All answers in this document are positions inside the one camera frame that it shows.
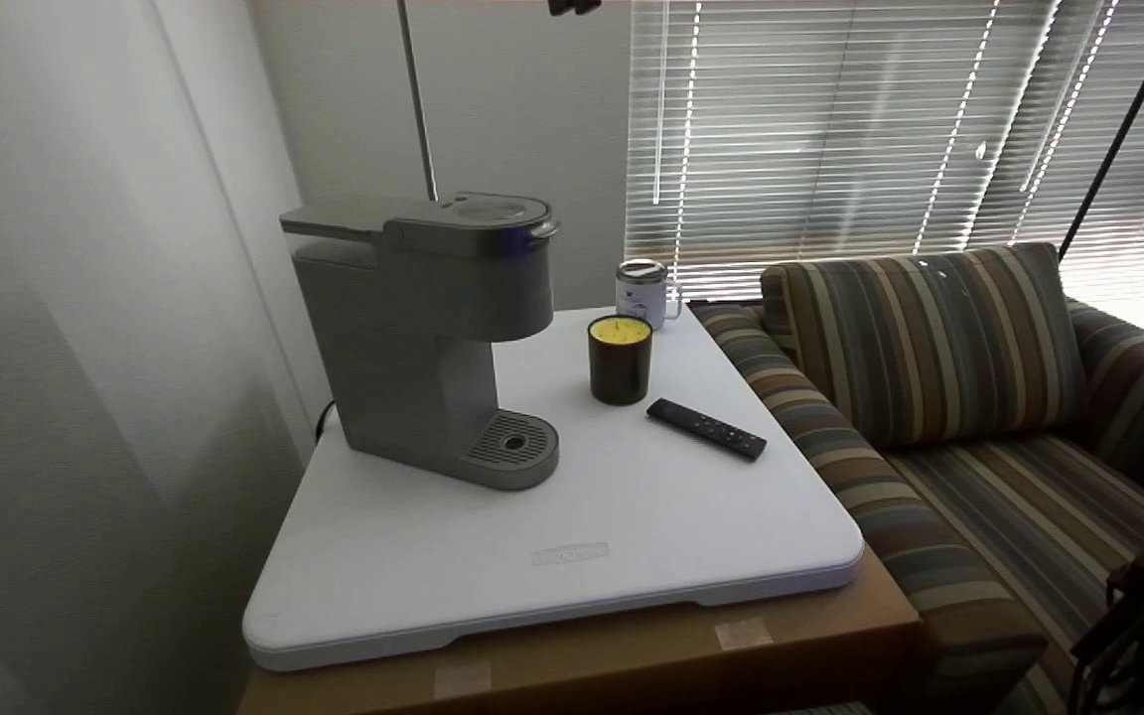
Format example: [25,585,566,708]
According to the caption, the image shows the grey coffee maker body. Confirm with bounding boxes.
[278,197,562,495]

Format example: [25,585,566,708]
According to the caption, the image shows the thin grey pole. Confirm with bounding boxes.
[392,0,439,202]

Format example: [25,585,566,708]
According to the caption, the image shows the white window blinds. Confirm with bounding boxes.
[623,0,1144,343]

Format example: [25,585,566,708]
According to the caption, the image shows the dark jar yellow candle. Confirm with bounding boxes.
[582,310,658,409]

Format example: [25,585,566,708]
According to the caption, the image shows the black remote control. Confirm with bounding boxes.
[642,394,769,466]

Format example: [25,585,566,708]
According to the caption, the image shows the striped sofa cushion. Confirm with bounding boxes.
[760,238,1089,454]

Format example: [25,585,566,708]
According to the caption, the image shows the white plastic board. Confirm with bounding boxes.
[237,304,866,675]

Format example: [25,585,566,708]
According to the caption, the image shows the black slanted pole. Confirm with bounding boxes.
[1056,0,1144,257]

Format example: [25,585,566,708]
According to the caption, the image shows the striped fabric sofa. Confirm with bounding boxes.
[687,238,1144,715]

